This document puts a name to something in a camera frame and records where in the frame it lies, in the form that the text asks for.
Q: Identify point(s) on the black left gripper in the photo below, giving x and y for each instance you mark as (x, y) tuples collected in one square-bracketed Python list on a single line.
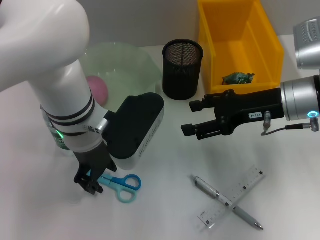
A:
[(95, 160)]

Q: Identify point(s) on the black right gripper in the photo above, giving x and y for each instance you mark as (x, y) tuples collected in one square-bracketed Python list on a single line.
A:
[(247, 107)]

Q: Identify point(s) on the blue scissors with sheath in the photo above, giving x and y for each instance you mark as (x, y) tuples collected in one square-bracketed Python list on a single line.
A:
[(125, 183)]

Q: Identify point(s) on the green plastic wrapper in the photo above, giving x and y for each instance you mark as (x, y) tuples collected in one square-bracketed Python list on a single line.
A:
[(238, 78)]

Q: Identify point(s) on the clear green-label water bottle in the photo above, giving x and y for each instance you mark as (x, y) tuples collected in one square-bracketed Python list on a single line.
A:
[(58, 143)]

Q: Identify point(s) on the pink peach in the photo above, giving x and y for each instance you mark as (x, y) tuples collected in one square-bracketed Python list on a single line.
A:
[(98, 90)]

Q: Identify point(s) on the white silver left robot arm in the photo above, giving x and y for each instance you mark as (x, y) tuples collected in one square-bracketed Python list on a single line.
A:
[(50, 62)]

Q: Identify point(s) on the black mesh pen holder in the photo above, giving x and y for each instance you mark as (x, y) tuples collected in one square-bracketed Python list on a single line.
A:
[(181, 77)]

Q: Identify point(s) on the grey silver pen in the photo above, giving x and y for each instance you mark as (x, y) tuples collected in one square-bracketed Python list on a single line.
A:
[(207, 188)]

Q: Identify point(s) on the transparent plastic ruler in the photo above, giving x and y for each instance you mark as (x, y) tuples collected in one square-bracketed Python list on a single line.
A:
[(247, 182)]

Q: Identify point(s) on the green glass fruit plate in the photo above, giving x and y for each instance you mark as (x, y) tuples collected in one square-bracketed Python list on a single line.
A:
[(130, 70)]

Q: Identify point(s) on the yellow plastic bin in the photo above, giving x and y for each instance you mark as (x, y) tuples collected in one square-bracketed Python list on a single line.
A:
[(237, 50)]

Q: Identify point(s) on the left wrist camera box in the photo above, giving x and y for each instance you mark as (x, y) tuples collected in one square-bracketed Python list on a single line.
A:
[(135, 125)]

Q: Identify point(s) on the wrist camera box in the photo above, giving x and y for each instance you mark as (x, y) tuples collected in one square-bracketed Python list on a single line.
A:
[(135, 125), (308, 45)]

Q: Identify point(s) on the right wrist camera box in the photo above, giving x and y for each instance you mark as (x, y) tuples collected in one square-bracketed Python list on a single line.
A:
[(308, 45)]

